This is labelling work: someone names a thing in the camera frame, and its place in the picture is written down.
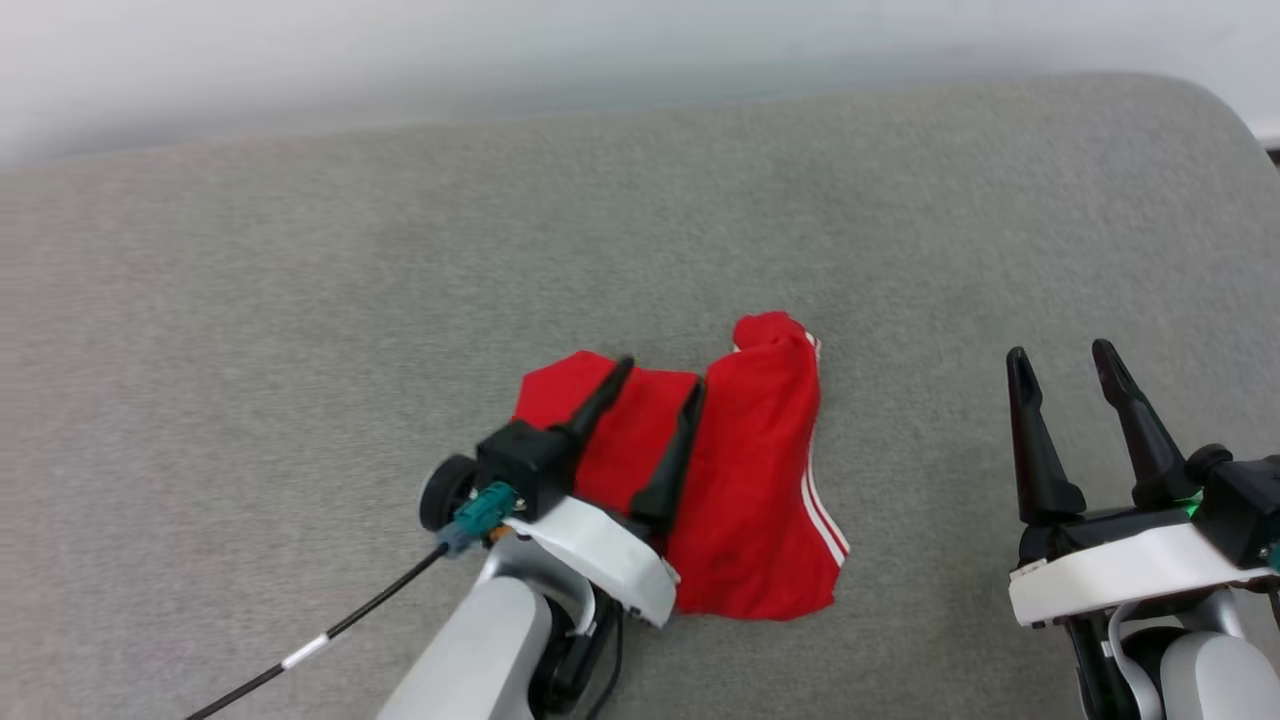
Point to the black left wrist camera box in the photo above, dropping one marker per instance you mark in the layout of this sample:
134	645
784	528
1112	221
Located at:
525	465

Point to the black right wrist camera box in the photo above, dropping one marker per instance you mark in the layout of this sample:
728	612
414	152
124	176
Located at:
1240	505

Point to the black round left gripper motor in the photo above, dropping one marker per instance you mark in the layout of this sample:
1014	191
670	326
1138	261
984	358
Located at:
445	492

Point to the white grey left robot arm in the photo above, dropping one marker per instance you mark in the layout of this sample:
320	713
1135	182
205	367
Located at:
470	650

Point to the grey fabric sofa cushion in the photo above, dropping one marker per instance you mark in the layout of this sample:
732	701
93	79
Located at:
300	300

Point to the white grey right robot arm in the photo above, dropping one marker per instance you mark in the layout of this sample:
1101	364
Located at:
1215	675

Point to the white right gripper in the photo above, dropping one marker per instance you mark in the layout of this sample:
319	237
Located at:
1120	575

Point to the red and white sports jersey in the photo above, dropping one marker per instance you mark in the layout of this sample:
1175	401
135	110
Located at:
750	480

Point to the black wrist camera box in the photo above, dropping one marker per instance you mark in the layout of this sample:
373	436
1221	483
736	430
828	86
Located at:
1240	505
525	465

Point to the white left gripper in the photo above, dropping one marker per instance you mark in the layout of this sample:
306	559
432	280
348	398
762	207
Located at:
600	550

